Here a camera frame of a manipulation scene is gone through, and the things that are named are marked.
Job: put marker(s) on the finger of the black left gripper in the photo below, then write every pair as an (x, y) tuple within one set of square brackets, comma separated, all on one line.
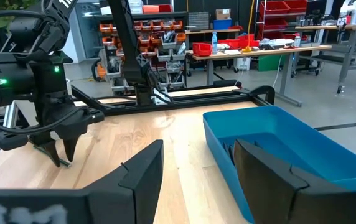
[(52, 152), (71, 147)]

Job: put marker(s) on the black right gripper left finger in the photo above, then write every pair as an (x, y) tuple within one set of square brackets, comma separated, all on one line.
[(72, 202)]

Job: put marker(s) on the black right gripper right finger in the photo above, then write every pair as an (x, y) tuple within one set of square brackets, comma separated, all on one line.
[(290, 199)]

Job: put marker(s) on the green pencil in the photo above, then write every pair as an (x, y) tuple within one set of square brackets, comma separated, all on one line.
[(65, 163)]

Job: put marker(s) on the black pen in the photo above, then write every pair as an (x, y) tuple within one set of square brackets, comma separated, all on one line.
[(258, 144), (228, 152)]

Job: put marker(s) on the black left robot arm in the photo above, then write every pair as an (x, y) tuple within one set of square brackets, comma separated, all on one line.
[(7, 77)]

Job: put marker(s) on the silver aluminium profile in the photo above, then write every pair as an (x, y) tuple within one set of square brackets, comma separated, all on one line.
[(10, 115)]

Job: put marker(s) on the orange floor device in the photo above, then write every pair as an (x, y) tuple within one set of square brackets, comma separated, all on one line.
[(98, 70)]

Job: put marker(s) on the blue plastic bin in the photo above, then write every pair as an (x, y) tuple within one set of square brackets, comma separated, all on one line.
[(305, 133)]

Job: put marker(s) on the black table clamp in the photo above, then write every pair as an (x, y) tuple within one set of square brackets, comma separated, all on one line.
[(260, 92)]

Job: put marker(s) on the shelf rack with orange bins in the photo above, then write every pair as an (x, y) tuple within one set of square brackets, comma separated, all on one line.
[(165, 46)]

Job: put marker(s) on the green box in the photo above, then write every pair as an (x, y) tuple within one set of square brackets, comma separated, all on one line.
[(269, 62)]

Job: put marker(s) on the red storage box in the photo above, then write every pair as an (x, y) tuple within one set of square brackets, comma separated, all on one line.
[(157, 8)]

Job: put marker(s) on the white box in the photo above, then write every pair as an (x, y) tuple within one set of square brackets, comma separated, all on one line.
[(242, 63)]

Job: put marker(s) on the single red bin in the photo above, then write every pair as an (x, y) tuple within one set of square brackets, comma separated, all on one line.
[(202, 49)]

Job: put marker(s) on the wooden workbench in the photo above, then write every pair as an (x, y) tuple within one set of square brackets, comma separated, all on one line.
[(259, 51), (336, 28)]

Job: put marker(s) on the small white bottle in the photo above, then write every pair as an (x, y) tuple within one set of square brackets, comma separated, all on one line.
[(297, 40)]

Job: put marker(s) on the grey drawer cabinet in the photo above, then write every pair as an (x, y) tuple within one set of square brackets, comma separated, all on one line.
[(198, 20)]

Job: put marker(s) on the clear water bottle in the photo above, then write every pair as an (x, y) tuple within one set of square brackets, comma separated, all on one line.
[(214, 42)]

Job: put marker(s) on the stack of red bins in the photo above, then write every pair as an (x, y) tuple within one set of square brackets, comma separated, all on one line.
[(243, 40)]

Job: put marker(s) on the blue storage box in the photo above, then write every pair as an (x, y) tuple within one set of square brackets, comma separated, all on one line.
[(222, 24)]

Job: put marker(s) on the metal rack with red bins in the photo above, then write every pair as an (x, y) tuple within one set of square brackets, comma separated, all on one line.
[(282, 15)]

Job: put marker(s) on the cardboard box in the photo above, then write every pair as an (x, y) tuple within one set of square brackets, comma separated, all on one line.
[(223, 14)]

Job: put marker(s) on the white humanoid robot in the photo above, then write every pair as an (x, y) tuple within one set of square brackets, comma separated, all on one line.
[(353, 7)]

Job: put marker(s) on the black aluminium table frame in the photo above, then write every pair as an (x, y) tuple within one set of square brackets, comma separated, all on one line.
[(181, 101)]

